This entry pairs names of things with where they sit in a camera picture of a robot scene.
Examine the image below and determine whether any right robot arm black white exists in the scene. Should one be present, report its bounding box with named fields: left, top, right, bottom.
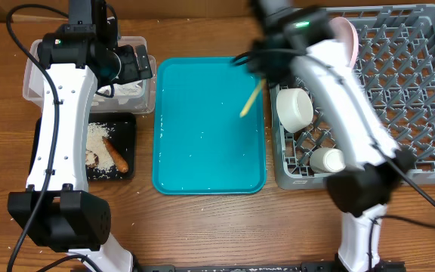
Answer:
left=233, top=1, right=415, bottom=271

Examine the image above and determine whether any grey dishwasher rack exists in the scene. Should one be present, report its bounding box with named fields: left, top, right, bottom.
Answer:
left=264, top=4, right=435, bottom=190

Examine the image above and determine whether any teal serving tray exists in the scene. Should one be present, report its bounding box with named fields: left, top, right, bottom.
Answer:
left=152, top=57, right=267, bottom=195

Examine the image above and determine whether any brown sausage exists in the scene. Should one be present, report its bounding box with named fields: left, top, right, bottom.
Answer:
left=102, top=137, right=129, bottom=173

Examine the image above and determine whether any brown food piece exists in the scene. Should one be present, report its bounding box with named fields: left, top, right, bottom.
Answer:
left=85, top=150, right=99, bottom=168

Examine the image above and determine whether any pink plate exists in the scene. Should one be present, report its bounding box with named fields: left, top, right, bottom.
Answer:
left=329, top=17, right=359, bottom=69

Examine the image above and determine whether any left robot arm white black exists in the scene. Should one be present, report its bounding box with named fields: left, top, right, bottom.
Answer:
left=8, top=1, right=153, bottom=271

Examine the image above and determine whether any white cup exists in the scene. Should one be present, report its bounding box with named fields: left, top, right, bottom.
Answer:
left=310, top=147, right=345, bottom=173

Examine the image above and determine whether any white napkin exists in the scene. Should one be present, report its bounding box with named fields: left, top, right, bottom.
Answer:
left=93, top=81, right=145, bottom=104

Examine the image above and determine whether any yellow plastic spoon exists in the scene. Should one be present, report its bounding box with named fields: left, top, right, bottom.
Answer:
left=239, top=79, right=266, bottom=118

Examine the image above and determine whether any clear plastic bin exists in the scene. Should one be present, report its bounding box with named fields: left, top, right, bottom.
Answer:
left=23, top=54, right=157, bottom=114

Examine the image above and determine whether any spilled white rice pile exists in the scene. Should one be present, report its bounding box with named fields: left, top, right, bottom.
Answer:
left=86, top=122, right=115, bottom=174

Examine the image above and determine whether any cream bowl with rice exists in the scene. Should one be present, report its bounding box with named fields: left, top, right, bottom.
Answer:
left=276, top=88, right=313, bottom=133

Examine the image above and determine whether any black tray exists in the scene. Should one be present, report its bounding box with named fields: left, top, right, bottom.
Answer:
left=30, top=112, right=137, bottom=181

